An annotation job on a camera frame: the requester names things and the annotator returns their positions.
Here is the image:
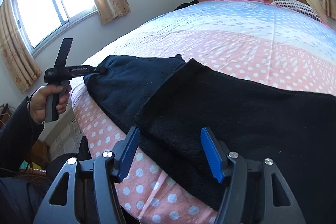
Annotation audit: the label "black pants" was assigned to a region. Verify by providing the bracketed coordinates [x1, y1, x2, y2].
[84, 55, 335, 223]

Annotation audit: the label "left forearm black sleeve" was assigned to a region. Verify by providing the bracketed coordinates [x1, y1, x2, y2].
[0, 98, 45, 177]

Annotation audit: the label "person left hand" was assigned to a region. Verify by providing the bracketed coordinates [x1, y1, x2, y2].
[27, 85, 72, 124]

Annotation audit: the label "side window left curtain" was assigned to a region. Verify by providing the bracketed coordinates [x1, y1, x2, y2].
[1, 0, 42, 93]

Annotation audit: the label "wicker basket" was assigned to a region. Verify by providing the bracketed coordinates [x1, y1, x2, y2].
[15, 168, 47, 185]

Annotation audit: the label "dark item beside bed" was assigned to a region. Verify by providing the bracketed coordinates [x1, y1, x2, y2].
[174, 0, 199, 11]

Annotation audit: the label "patterned pink blue bedspread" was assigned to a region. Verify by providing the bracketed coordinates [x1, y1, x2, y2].
[72, 1, 335, 223]

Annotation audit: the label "striped pillow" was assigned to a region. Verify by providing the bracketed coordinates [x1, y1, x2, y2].
[270, 0, 322, 22]

